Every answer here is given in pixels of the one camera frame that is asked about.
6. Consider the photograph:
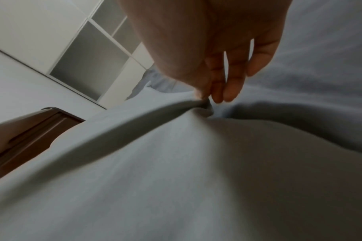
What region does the person's right hand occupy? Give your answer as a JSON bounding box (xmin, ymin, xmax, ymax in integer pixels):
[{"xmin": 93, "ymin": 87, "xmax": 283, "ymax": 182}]
[{"xmin": 116, "ymin": 0, "xmax": 293, "ymax": 104}]

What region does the grey pillowcase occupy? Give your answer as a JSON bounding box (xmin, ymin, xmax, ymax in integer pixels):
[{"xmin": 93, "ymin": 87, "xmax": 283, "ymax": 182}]
[{"xmin": 0, "ymin": 90, "xmax": 362, "ymax": 241}]

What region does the white wardrobe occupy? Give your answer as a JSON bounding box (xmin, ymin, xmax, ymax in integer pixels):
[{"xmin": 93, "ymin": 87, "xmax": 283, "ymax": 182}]
[{"xmin": 48, "ymin": 0, "xmax": 155, "ymax": 109}]

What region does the carved brown wooden headboard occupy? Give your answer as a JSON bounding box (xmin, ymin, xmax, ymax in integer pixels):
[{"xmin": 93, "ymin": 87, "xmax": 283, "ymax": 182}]
[{"xmin": 0, "ymin": 107, "xmax": 86, "ymax": 187}]

